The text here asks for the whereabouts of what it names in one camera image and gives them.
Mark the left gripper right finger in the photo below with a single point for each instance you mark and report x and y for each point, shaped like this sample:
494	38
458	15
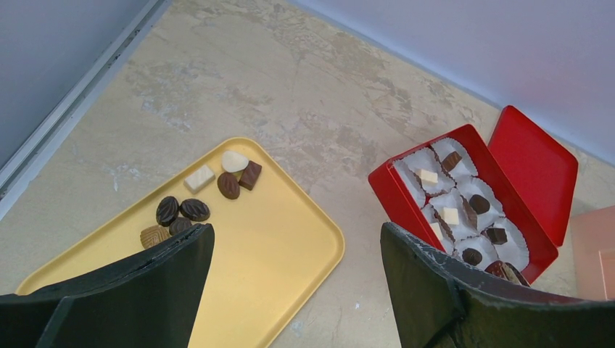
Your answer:
439	301

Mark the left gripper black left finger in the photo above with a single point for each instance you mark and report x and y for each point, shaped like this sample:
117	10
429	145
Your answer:
149	299

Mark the dark round chocolate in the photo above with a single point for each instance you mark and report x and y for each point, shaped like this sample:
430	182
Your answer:
479	204
472	256

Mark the white square chocolate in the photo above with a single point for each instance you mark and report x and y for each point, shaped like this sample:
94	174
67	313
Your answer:
450	215
437	230

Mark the red compartment box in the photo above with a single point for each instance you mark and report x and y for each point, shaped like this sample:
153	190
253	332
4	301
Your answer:
403	210

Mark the white chocolate piece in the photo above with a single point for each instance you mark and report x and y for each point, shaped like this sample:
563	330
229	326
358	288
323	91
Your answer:
427	177

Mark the dark brown square chocolate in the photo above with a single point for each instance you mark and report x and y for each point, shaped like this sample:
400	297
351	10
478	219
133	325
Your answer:
451	161

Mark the red box lid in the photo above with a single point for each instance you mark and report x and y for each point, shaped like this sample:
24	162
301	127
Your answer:
542	171

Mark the caramel leaf chocolate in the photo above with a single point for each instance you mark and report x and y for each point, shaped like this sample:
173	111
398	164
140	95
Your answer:
153	235

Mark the dark leaf chocolate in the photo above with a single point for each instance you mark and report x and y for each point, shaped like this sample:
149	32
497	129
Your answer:
179	225
195	210
167	211

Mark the white rectangular chocolate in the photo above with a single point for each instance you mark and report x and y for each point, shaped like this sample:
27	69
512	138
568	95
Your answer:
200	178

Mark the brown leaf chocolate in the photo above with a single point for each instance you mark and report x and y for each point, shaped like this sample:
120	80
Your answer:
228	185

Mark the brown rectangular chocolate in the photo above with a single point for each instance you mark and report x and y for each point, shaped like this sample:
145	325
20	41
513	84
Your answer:
250	175

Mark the white oval chocolate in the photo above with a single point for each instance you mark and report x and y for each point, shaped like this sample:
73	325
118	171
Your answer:
233	162

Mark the yellow plastic tray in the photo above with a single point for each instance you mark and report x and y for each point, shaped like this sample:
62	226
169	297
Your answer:
274	246

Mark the orange mesh file organizer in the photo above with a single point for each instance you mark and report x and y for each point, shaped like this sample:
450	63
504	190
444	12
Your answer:
593	249

